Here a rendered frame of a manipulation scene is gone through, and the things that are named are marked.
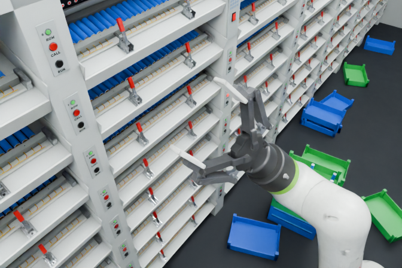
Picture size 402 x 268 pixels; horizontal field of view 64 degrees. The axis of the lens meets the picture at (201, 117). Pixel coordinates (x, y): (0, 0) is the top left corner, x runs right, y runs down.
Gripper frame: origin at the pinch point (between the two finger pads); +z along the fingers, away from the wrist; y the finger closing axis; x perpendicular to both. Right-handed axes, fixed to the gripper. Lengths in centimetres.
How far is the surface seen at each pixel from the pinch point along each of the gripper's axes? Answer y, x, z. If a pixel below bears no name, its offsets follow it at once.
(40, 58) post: -7.2, -33.4, 18.0
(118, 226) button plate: -47, -56, -41
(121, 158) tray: -23, -53, -24
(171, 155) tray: -15, -64, -51
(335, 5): 130, -105, -134
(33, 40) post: -4.8, -32.1, 21.3
